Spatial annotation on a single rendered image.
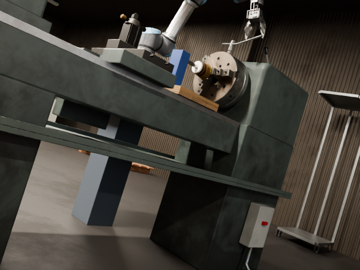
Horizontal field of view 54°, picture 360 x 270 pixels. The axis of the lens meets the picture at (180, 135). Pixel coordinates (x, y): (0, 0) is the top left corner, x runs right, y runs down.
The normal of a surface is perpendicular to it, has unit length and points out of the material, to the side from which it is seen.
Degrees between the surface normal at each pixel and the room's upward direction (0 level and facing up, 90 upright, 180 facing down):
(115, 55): 90
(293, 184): 90
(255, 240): 90
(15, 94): 90
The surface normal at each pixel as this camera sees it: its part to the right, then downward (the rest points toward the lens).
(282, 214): -0.65, -0.23
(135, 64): 0.68, 0.19
